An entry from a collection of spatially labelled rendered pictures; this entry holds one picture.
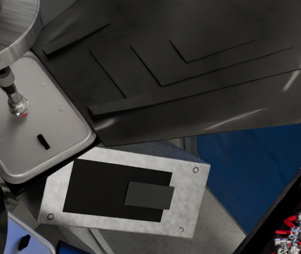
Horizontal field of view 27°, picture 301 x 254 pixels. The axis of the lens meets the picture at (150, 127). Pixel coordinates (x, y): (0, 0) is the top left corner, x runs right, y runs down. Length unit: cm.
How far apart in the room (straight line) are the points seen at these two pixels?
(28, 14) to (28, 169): 11
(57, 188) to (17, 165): 14
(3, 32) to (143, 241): 134
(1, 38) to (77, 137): 11
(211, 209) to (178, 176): 109
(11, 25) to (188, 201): 31
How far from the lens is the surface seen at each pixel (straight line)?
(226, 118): 42
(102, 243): 156
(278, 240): 73
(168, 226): 58
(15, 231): 47
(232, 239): 163
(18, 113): 41
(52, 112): 41
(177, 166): 57
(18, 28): 32
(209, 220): 164
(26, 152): 40
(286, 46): 46
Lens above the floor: 153
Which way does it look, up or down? 60 degrees down
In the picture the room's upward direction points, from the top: 9 degrees counter-clockwise
